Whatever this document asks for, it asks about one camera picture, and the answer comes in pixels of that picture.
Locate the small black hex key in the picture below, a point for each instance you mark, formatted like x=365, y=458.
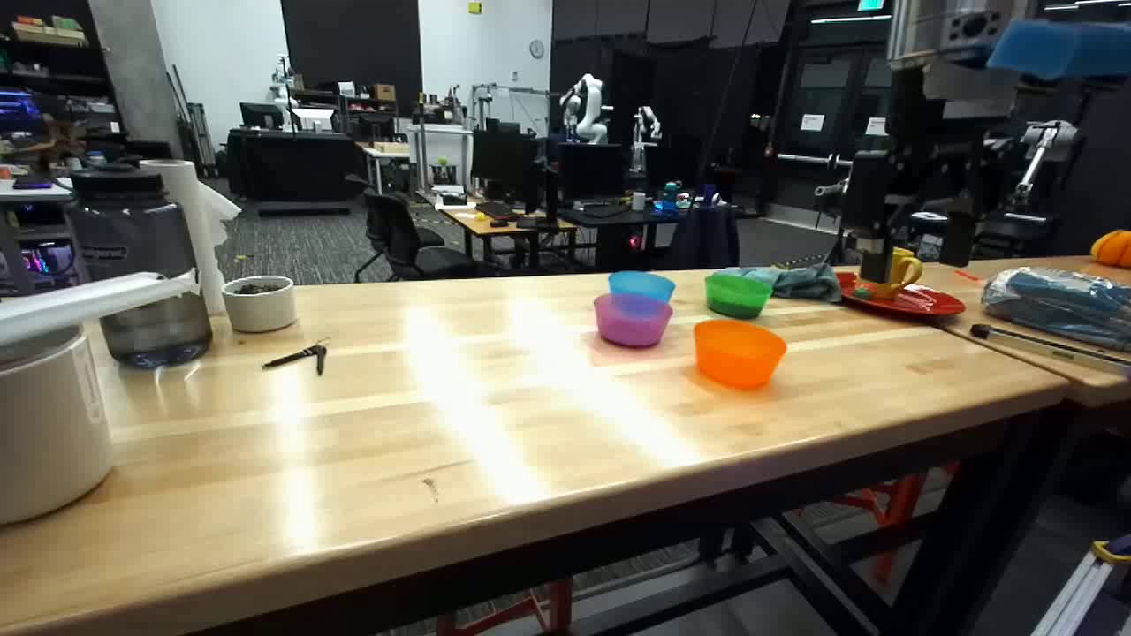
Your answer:
x=300, y=355

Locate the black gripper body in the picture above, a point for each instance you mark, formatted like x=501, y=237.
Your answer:
x=878, y=187

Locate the yellow mug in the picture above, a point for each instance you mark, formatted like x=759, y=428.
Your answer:
x=911, y=269

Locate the aluminium rail with yellow clip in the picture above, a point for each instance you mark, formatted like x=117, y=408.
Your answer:
x=1081, y=594

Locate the small white background robot arm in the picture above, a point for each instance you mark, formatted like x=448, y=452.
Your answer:
x=647, y=127

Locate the orange plastic bowl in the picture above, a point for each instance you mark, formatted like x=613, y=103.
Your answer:
x=737, y=363

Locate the black background cabinet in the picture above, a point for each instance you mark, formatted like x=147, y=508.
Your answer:
x=289, y=165

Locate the orange pumpkin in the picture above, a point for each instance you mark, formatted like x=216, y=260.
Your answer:
x=1114, y=250

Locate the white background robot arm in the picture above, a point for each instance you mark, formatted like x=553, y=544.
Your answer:
x=584, y=108

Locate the black office chair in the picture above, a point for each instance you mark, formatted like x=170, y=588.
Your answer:
x=400, y=236

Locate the teal cloth rag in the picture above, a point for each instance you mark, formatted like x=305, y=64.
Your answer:
x=809, y=283

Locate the glass jar with black lid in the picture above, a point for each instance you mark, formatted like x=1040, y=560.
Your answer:
x=135, y=236

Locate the wooden background desk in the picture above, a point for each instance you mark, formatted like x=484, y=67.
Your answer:
x=497, y=223

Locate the grey background robot arm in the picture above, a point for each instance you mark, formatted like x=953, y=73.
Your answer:
x=1046, y=159

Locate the blue plastic bowl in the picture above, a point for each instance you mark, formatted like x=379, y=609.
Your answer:
x=642, y=287

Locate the green plastic bowl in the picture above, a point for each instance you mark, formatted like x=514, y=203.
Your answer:
x=737, y=298

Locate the small white ceramic cup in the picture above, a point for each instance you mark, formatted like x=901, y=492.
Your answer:
x=259, y=308

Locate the round wall clock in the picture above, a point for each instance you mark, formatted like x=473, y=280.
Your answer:
x=538, y=50

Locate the red plate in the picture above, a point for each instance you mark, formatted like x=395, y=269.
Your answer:
x=923, y=305

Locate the purple plastic bowl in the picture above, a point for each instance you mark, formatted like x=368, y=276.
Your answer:
x=632, y=325

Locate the black computer monitor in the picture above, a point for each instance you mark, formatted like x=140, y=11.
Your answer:
x=506, y=159

